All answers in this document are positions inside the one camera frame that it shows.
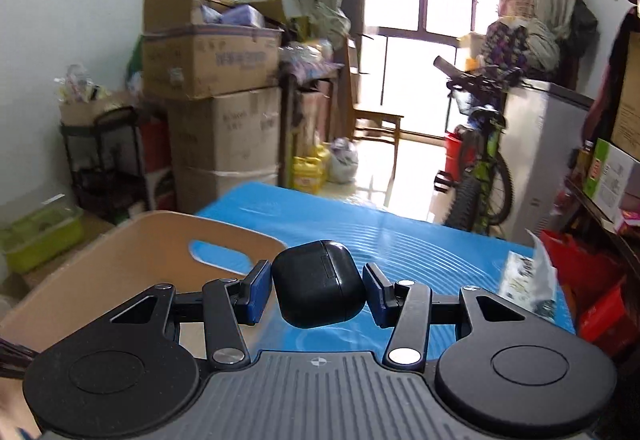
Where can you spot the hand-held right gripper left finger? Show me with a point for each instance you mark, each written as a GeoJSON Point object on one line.
{"type": "Point", "coordinates": [260, 290]}

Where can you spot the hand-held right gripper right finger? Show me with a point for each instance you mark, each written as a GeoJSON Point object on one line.
{"type": "Point", "coordinates": [375, 292]}

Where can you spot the black earbuds case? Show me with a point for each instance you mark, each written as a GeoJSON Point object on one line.
{"type": "Point", "coordinates": [317, 285]}

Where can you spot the beige plastic basin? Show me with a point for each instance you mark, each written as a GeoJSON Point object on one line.
{"type": "Point", "coordinates": [100, 260]}

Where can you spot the blue table mat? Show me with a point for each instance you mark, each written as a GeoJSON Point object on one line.
{"type": "Point", "coordinates": [400, 240]}

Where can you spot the large plastic-wrapped cardboard box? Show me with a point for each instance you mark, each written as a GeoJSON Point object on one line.
{"type": "Point", "coordinates": [225, 190]}

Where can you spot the yellow oil jug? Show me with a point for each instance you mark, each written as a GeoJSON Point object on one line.
{"type": "Point", "coordinates": [310, 172]}

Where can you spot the filled plastic bag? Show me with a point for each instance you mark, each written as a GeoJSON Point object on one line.
{"type": "Point", "coordinates": [344, 159]}

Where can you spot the green and black bicycle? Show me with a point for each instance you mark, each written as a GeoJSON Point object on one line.
{"type": "Point", "coordinates": [480, 169]}

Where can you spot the red and white appliance box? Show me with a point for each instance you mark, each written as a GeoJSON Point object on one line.
{"type": "Point", "coordinates": [157, 159]}

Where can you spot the wooden chair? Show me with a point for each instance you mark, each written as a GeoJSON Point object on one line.
{"type": "Point", "coordinates": [377, 114]}

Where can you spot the black shelf rack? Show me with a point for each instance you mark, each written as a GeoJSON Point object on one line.
{"type": "Point", "coordinates": [115, 159]}

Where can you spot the red bag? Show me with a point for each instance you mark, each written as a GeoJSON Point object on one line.
{"type": "Point", "coordinates": [580, 260]}

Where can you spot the white freezer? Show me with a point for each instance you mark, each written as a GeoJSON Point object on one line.
{"type": "Point", "coordinates": [545, 154]}

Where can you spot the green container with clear lid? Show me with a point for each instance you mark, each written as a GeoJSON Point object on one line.
{"type": "Point", "coordinates": [40, 235]}

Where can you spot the open cardboard box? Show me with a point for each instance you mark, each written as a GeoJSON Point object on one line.
{"type": "Point", "coordinates": [210, 59]}

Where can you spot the cardboard box of packets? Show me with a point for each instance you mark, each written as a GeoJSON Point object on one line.
{"type": "Point", "coordinates": [85, 104]}

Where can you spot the green and white carton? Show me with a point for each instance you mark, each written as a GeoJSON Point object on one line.
{"type": "Point", "coordinates": [607, 174]}

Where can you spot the pile of bags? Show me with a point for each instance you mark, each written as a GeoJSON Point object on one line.
{"type": "Point", "coordinates": [520, 39]}

